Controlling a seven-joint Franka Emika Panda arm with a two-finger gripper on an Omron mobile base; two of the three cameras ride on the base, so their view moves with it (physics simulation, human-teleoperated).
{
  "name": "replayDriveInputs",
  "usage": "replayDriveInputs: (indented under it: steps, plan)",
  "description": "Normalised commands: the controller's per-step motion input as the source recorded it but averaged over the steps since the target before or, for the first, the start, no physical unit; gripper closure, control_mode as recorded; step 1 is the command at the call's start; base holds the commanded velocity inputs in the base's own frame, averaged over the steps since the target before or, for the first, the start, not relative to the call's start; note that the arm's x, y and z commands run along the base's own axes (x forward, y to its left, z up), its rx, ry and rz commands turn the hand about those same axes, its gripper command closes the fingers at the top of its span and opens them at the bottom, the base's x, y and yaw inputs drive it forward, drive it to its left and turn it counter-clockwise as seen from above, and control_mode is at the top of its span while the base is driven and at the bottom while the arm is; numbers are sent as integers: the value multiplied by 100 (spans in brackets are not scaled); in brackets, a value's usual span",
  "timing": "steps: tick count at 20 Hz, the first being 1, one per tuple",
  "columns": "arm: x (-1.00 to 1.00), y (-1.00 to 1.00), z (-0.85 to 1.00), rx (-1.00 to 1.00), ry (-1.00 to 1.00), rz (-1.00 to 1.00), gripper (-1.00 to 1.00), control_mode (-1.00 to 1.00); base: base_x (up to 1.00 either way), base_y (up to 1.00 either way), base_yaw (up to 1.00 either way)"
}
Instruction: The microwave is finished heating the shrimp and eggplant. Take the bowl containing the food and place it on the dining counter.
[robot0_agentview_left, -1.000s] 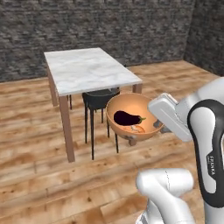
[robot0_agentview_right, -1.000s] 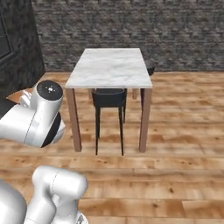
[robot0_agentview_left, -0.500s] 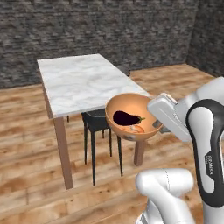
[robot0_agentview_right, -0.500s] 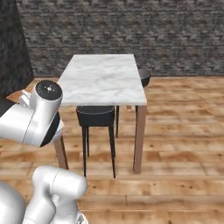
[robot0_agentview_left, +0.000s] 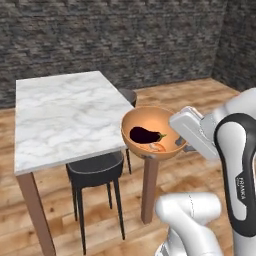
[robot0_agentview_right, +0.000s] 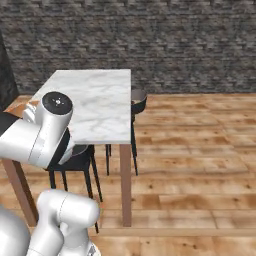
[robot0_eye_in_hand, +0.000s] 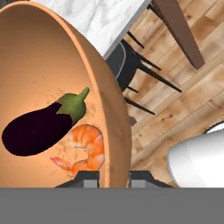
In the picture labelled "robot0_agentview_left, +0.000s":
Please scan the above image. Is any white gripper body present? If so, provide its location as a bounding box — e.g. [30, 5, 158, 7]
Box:
[168, 106, 220, 161]

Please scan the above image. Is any orange shrimp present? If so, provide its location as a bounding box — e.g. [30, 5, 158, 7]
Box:
[147, 143, 167, 153]

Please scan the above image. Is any dark purple eggplant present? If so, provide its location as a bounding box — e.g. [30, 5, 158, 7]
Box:
[129, 126, 168, 145]

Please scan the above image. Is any orange bowl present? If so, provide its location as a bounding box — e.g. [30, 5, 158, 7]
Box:
[120, 105, 188, 161]

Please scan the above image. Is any marble top dining table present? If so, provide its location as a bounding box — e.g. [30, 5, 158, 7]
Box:
[13, 70, 160, 256]

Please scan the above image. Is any black bar stool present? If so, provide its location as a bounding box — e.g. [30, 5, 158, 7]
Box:
[65, 150, 127, 256]

